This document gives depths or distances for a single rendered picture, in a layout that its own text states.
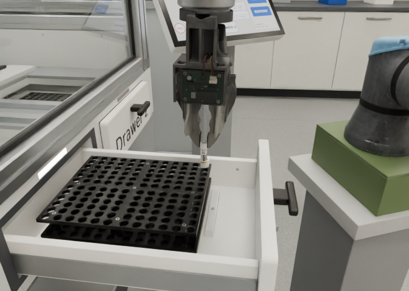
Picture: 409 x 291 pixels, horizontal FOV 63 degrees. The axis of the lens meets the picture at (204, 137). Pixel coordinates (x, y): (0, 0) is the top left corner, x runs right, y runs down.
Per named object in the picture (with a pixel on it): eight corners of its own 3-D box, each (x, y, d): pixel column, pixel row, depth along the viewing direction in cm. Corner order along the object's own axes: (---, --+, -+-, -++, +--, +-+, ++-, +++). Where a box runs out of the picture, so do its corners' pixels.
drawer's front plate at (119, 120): (150, 117, 98) (148, 80, 93) (114, 169, 72) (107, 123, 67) (145, 117, 98) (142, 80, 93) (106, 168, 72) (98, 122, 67)
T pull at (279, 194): (292, 187, 53) (293, 179, 52) (297, 218, 46) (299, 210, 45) (269, 185, 53) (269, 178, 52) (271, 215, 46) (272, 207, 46)
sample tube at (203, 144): (206, 168, 56) (207, 144, 54) (199, 168, 56) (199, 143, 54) (207, 165, 57) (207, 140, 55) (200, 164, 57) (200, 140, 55)
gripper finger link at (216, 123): (203, 161, 51) (201, 104, 46) (207, 143, 56) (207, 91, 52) (223, 162, 50) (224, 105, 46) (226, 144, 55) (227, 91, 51)
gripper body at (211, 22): (171, 106, 45) (168, 12, 40) (182, 86, 53) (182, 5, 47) (227, 111, 45) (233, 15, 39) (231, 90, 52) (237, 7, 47)
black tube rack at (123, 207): (211, 193, 62) (211, 163, 59) (196, 269, 46) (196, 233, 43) (96, 184, 64) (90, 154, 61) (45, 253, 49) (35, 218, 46)
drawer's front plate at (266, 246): (263, 187, 66) (268, 138, 61) (269, 326, 41) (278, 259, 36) (254, 187, 66) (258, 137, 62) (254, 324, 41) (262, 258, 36)
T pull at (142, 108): (150, 105, 84) (150, 100, 84) (142, 117, 78) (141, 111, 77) (137, 105, 85) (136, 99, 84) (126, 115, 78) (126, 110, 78)
